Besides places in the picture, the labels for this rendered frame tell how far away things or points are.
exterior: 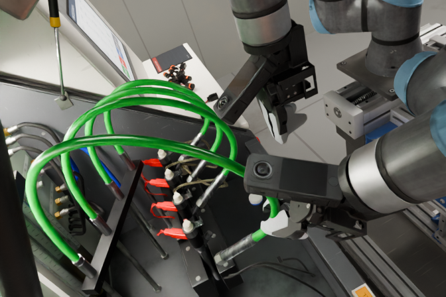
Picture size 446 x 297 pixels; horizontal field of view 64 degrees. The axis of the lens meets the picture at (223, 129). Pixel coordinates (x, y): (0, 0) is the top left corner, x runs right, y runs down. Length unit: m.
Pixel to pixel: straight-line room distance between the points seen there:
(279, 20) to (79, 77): 0.54
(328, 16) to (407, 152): 0.70
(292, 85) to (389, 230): 1.24
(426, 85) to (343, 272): 0.43
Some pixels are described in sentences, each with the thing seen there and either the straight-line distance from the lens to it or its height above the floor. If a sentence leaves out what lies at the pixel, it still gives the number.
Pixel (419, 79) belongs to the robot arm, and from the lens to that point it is 0.50.
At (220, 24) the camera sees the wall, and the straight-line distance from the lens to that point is 3.03.
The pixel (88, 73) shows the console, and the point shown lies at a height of 1.32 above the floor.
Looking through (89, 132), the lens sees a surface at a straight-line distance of 0.73.
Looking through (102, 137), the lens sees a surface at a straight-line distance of 0.46.
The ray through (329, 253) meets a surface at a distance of 0.81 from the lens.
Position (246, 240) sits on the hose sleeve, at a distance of 0.60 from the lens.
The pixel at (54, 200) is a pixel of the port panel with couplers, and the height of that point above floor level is 1.11.
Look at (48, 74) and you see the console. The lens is 0.89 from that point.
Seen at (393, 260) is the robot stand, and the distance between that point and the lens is 1.65.
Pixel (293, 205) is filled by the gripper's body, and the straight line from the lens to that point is 0.48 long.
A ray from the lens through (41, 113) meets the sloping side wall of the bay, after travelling 0.89.
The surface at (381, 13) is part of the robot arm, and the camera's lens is 0.99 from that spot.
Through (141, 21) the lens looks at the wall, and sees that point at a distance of 2.83.
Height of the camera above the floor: 1.66
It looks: 39 degrees down
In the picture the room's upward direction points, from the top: 21 degrees counter-clockwise
